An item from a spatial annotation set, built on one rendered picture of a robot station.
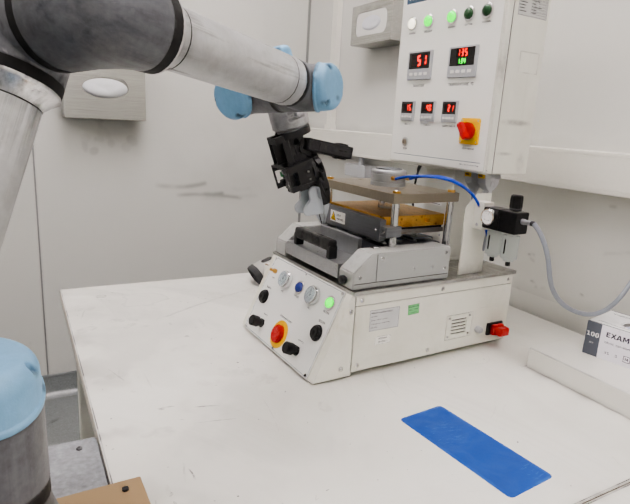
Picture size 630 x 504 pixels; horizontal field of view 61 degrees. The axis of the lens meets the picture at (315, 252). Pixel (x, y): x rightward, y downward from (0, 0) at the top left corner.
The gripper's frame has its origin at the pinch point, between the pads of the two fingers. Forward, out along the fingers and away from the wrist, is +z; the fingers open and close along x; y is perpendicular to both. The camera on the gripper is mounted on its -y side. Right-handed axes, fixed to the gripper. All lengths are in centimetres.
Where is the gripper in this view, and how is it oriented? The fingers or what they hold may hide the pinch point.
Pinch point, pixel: (324, 216)
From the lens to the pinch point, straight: 115.3
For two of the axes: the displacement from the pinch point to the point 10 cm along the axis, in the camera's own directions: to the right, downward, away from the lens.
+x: 5.1, 2.3, -8.3
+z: 2.4, 8.9, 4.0
